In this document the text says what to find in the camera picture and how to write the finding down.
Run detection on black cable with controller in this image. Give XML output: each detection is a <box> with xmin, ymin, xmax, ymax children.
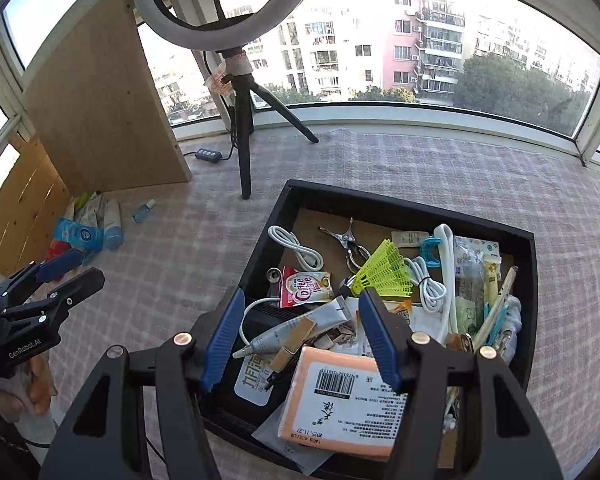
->
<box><xmin>180</xmin><ymin>50</ymin><xmax>242</xmax><ymax>162</ymax></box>

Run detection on blue curved plastic clip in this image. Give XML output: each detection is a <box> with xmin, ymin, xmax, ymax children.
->
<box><xmin>419</xmin><ymin>236</ymin><xmax>454</xmax><ymax>268</ymax></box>

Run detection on white paper packet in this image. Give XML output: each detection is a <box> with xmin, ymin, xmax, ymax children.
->
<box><xmin>252</xmin><ymin>404</ymin><xmax>337</xmax><ymax>477</ymax></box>

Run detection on clear plastic packet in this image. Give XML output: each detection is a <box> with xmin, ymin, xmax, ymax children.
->
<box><xmin>454</xmin><ymin>235</ymin><xmax>501</xmax><ymax>282</ymax></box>

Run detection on wooden board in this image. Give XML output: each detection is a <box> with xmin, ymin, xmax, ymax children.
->
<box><xmin>22</xmin><ymin>0</ymin><xmax>194</xmax><ymax>197</ymax></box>

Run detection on grey tube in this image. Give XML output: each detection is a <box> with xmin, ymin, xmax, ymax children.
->
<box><xmin>232</xmin><ymin>295</ymin><xmax>354</xmax><ymax>360</ymax></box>

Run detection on blue tissue packet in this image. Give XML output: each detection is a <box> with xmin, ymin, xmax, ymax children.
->
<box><xmin>53</xmin><ymin>217</ymin><xmax>105</xmax><ymax>252</ymax></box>

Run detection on orange white paper tag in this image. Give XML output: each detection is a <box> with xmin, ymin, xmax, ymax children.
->
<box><xmin>203</xmin><ymin>62</ymin><xmax>234</xmax><ymax>95</ymax></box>

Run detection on white blue lotion bottle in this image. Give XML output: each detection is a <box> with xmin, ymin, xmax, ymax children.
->
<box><xmin>102</xmin><ymin>198</ymin><xmax>124</xmax><ymax>251</ymax></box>

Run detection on wooden clothespin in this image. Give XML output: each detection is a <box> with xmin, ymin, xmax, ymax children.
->
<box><xmin>270</xmin><ymin>317</ymin><xmax>317</xmax><ymax>374</ymax></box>

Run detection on small beige sachet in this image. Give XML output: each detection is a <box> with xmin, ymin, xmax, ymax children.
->
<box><xmin>391</xmin><ymin>230</ymin><xmax>431</xmax><ymax>249</ymax></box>

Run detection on apartment building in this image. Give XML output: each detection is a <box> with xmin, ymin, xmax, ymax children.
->
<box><xmin>394</xmin><ymin>0</ymin><xmax>467</xmax><ymax>107</ymax></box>

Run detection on green tree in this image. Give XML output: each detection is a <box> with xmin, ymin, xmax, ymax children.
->
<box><xmin>452</xmin><ymin>52</ymin><xmax>594</xmax><ymax>137</ymax></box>

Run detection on person's left hand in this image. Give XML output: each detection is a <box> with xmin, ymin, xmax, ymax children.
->
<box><xmin>0</xmin><ymin>354</ymin><xmax>59</xmax><ymax>416</ymax></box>

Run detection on black power bank white label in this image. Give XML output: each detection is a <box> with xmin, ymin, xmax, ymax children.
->
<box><xmin>220</xmin><ymin>300</ymin><xmax>302</xmax><ymax>412</ymax></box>

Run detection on white curved plastic handle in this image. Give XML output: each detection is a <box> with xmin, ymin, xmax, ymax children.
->
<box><xmin>432</xmin><ymin>223</ymin><xmax>459</xmax><ymax>337</ymax></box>

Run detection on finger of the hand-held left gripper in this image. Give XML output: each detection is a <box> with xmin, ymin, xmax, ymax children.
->
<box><xmin>0</xmin><ymin>248</ymin><xmax>87</xmax><ymax>302</ymax></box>
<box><xmin>0</xmin><ymin>267</ymin><xmax>106</xmax><ymax>322</ymax></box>

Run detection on wooden cabinet panel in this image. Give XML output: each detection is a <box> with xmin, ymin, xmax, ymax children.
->
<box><xmin>0</xmin><ymin>132</ymin><xmax>72</xmax><ymax>277</ymax></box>

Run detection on light blue clothespin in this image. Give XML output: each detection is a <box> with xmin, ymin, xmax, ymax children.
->
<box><xmin>472</xmin><ymin>302</ymin><xmax>511</xmax><ymax>352</ymax></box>

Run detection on black storage box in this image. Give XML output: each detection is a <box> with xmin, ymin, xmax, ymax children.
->
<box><xmin>200</xmin><ymin>178</ymin><xmax>539</xmax><ymax>480</ymax></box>

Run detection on white window frame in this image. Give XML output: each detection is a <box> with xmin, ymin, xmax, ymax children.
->
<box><xmin>0</xmin><ymin>0</ymin><xmax>600</xmax><ymax>191</ymax></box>

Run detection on short white cable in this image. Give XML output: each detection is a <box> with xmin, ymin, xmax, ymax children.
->
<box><xmin>239</xmin><ymin>298</ymin><xmax>282</xmax><ymax>357</ymax></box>

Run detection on pen in clear wrapper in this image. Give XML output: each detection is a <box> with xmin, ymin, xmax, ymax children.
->
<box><xmin>472</xmin><ymin>265</ymin><xmax>519</xmax><ymax>342</ymax></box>

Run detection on cotton swabs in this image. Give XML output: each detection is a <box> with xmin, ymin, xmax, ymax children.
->
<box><xmin>442</xmin><ymin>384</ymin><xmax>462</xmax><ymax>437</ymax></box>

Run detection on yellow plastic shuttlecock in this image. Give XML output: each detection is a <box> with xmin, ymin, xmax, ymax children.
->
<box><xmin>340</xmin><ymin>240</ymin><xmax>415</xmax><ymax>302</ymax></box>

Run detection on small blue bottle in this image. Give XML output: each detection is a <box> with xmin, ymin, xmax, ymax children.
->
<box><xmin>132</xmin><ymin>198</ymin><xmax>157</xmax><ymax>225</ymax></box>

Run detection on white printed sachets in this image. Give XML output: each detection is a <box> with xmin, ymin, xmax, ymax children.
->
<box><xmin>86</xmin><ymin>193</ymin><xmax>109</xmax><ymax>229</ymax></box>

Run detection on black tripod stand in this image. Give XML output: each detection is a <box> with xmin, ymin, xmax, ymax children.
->
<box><xmin>215</xmin><ymin>47</ymin><xmax>320</xmax><ymax>201</ymax></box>

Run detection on red white creamer sachet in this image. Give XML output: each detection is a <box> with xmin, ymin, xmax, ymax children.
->
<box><xmin>279</xmin><ymin>265</ymin><xmax>335</xmax><ymax>309</ymax></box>

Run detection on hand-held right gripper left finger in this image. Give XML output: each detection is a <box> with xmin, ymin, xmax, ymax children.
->
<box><xmin>39</xmin><ymin>287</ymin><xmax>247</xmax><ymax>480</ymax></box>

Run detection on white cloth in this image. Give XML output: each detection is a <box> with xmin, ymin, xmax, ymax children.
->
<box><xmin>500</xmin><ymin>294</ymin><xmax>524</xmax><ymax>362</ymax></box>

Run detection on silver metal clip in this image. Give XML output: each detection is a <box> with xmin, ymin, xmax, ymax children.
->
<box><xmin>317</xmin><ymin>217</ymin><xmax>374</xmax><ymax>274</ymax></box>

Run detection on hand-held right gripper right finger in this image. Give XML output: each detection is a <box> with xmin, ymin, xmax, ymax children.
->
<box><xmin>357</xmin><ymin>287</ymin><xmax>565</xmax><ymax>480</ymax></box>

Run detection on white charging cable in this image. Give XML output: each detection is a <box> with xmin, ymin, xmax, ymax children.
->
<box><xmin>403</xmin><ymin>255</ymin><xmax>451</xmax><ymax>334</ymax></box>
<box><xmin>267</xmin><ymin>224</ymin><xmax>325</xmax><ymax>272</ymax></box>

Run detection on yellow white stick packet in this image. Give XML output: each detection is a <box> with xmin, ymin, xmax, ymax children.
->
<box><xmin>482</xmin><ymin>253</ymin><xmax>504</xmax><ymax>312</ymax></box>

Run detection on white ring light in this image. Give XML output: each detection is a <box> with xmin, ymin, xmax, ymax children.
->
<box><xmin>130</xmin><ymin>0</ymin><xmax>322</xmax><ymax>53</ymax></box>

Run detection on peach barcode packet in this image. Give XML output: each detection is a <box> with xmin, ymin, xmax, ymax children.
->
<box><xmin>277</xmin><ymin>344</ymin><xmax>411</xmax><ymax>462</ymax></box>

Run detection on pale green packet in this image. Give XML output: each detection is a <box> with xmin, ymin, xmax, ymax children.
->
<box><xmin>454</xmin><ymin>294</ymin><xmax>484</xmax><ymax>332</ymax></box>

